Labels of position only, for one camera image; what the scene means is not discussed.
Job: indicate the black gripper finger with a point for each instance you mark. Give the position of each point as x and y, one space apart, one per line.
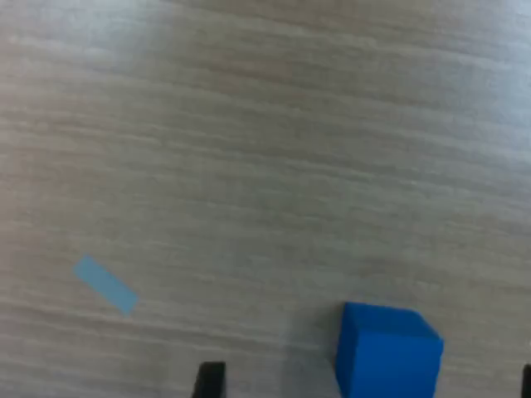
527 383
209 381

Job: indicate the blue cube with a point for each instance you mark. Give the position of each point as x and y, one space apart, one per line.
386 356

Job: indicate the light blue tape piece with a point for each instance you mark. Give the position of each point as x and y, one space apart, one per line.
104 284

